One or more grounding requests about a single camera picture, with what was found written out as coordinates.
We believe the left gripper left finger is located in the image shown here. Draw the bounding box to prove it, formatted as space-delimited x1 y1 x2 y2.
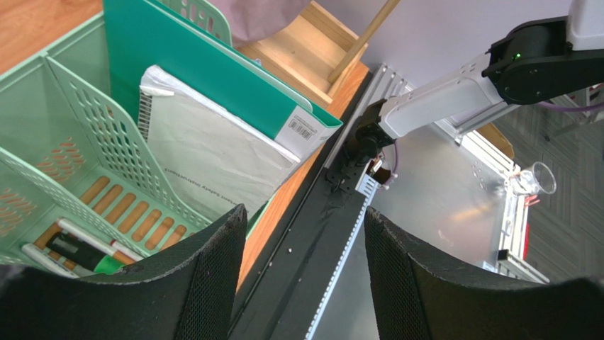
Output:
1 205 247 339

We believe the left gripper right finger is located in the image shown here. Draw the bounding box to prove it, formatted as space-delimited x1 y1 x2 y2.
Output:
364 208 603 339

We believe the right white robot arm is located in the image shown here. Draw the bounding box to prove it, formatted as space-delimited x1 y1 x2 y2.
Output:
342 1 603 169

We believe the mauve tank top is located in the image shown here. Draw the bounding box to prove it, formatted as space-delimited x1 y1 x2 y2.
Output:
209 0 311 48

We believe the white pen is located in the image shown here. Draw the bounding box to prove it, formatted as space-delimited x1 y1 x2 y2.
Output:
21 243 79 279
56 217 142 265

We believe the black marker green cap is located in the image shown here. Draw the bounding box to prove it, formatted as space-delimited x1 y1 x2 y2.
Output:
46 232 124 275

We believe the mint green file organizer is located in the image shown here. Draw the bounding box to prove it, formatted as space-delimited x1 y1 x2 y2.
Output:
0 0 274 279

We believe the clear plastic cup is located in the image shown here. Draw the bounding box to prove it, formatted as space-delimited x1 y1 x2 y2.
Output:
506 161 557 196

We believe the wooden clothes rack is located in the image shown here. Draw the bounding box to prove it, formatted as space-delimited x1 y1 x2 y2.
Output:
239 1 399 108

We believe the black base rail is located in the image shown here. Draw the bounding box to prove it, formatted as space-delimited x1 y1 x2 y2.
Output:
228 64 406 339

